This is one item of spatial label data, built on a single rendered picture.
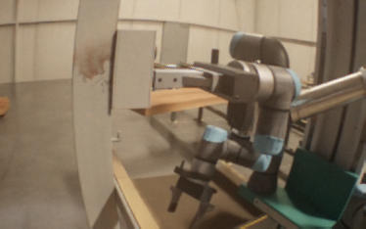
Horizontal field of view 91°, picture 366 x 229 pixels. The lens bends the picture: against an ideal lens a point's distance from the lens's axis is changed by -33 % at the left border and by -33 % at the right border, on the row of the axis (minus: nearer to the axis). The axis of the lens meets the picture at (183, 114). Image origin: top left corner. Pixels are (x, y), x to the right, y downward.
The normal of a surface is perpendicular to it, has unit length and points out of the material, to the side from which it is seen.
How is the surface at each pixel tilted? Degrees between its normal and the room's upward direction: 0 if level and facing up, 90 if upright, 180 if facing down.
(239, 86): 90
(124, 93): 90
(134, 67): 90
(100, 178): 90
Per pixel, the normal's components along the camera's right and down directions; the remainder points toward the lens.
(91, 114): 0.43, 0.29
